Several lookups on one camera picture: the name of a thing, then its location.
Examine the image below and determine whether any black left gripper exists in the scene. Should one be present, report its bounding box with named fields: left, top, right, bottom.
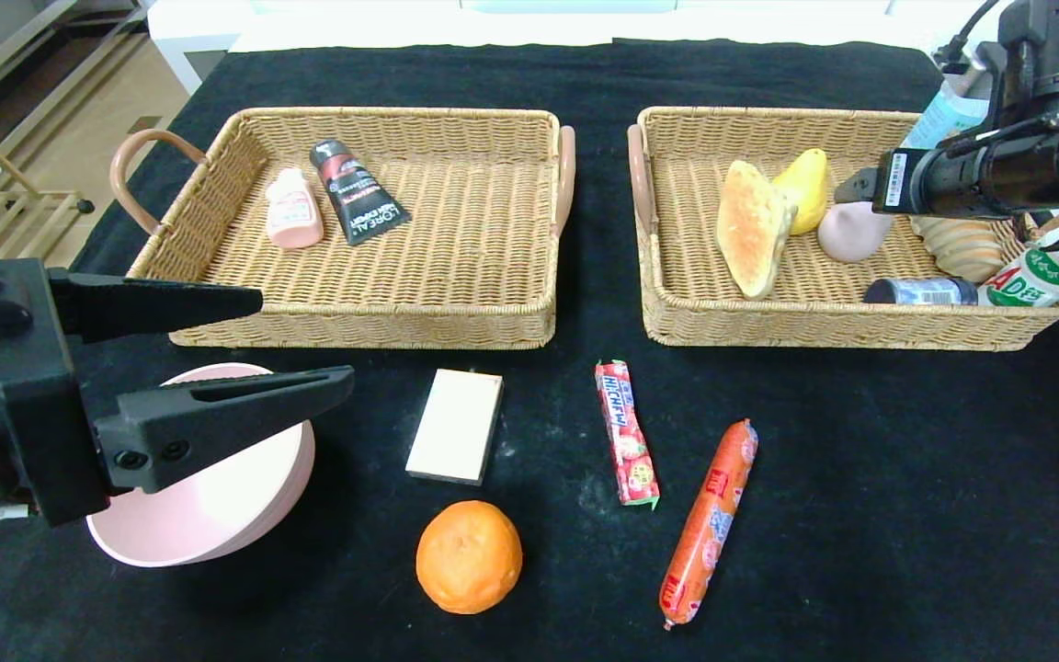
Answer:
left=0, top=257, right=356, bottom=529

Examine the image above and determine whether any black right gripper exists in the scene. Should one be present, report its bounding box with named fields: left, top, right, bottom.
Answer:
left=834, top=147, right=985, bottom=215

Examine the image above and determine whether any pale purple round bun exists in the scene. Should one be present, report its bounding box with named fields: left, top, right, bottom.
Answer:
left=816, top=200, right=894, bottom=264

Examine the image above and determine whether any red strawberry candy stick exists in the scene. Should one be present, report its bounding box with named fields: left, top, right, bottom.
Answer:
left=595, top=360, right=661, bottom=508

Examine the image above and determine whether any orange sausage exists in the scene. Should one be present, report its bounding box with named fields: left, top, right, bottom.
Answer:
left=658, top=419, right=759, bottom=632

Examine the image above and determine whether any wicker basket holding food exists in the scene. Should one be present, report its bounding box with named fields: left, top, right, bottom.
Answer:
left=627, top=106, right=1059, bottom=353

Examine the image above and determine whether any wicker basket holding toiletries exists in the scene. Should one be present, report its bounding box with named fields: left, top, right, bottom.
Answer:
left=109, top=107, right=576, bottom=351

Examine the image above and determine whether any yellow pear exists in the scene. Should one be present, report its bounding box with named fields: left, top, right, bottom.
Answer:
left=771, top=148, right=830, bottom=236

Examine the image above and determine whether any clear water bottle blue label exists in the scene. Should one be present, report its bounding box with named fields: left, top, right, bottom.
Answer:
left=902, top=78, right=990, bottom=153

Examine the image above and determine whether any small dark blue bottle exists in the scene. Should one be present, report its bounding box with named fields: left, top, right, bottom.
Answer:
left=863, top=278, right=981, bottom=306

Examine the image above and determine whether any ridged bread roll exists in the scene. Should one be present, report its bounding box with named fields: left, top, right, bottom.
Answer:
left=911, top=216, right=1008, bottom=284

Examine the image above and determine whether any flat toasted bread slice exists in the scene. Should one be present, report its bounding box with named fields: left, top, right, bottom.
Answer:
left=715, top=160, right=797, bottom=300

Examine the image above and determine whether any pink bowl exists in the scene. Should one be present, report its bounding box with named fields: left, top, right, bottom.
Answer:
left=85, top=362, right=317, bottom=568

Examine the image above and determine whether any small pink bottle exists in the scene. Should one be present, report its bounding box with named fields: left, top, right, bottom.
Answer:
left=264, top=167, right=325, bottom=250

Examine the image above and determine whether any white milk bottle green label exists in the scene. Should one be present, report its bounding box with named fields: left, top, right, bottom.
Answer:
left=978, top=216, right=1059, bottom=307

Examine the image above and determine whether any wooden rack on casters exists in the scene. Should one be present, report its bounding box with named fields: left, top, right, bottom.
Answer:
left=0, top=138, right=97, bottom=272

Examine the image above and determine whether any black cosmetic tube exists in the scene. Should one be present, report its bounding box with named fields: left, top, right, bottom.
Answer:
left=309, top=138, right=413, bottom=246

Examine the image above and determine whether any white playing card box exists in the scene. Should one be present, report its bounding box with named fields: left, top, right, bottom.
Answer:
left=405, top=369, right=505, bottom=486

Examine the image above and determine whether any black table cloth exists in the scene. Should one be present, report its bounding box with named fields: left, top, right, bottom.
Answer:
left=0, top=39, right=1059, bottom=662

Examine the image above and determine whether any low dark shelf unit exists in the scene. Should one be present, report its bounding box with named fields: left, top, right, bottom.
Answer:
left=0, top=0, right=155, bottom=157

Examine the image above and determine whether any white table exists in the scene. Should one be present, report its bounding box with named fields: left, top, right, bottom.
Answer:
left=148, top=0, right=944, bottom=97

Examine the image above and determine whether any orange tangerine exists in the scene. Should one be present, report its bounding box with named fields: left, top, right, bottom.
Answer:
left=416, top=500, right=524, bottom=615

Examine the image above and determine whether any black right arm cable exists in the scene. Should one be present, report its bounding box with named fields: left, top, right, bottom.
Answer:
left=939, top=0, right=1001, bottom=70

